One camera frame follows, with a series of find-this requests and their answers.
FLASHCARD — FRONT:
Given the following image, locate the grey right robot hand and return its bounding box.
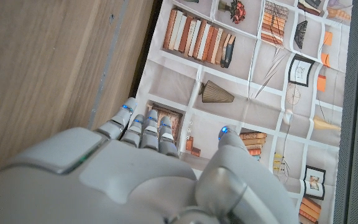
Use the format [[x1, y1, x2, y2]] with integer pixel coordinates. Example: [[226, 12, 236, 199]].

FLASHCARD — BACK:
[[0, 96, 301, 224]]

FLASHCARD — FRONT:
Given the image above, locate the printed bookshelf backdrop cloth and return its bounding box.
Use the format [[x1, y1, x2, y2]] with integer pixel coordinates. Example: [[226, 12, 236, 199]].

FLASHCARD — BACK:
[[134, 0, 354, 224]]

